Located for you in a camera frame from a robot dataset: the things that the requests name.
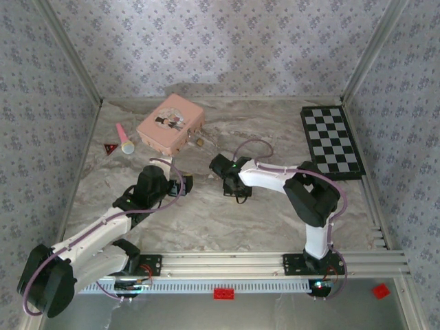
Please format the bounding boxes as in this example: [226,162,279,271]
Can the pink tin box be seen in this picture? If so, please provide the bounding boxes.
[136,93,206,156]

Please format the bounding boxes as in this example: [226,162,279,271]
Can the pink toy microphone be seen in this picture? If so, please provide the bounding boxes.
[115,122,135,155]

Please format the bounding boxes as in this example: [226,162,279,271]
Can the left controller circuit board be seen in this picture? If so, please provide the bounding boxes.
[113,278,154,293]

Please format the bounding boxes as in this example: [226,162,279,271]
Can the controller circuit board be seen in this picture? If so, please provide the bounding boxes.
[113,278,154,293]
[307,278,336,296]

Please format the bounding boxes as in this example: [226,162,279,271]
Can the red toy brick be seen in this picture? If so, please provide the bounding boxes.
[371,283,391,300]
[213,287,236,300]

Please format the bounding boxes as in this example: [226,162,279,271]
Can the black grey chessboard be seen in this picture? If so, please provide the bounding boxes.
[300,105,366,182]

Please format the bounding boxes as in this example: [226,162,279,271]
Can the right controller circuit board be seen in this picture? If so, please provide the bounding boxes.
[307,278,336,296]

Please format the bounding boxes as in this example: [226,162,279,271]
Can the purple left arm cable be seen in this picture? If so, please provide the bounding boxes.
[22,157,183,316]

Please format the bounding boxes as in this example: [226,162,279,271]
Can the aluminium side rail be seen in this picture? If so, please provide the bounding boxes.
[53,99,104,252]
[340,98,395,252]

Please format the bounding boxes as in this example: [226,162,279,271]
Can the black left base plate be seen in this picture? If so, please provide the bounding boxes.
[113,253,163,278]

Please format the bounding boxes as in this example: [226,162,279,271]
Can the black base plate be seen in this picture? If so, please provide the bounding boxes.
[282,253,347,276]
[113,253,163,278]

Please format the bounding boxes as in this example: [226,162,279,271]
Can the aluminium mounting rail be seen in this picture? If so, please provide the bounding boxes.
[139,252,412,278]

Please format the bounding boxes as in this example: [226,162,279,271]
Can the grey slotted cable duct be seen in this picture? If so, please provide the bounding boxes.
[77,278,312,295]

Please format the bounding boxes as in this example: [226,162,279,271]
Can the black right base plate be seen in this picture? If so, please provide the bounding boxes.
[282,253,347,276]

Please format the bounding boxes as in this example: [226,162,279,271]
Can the aluminium frame post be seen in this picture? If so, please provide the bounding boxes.
[342,0,410,102]

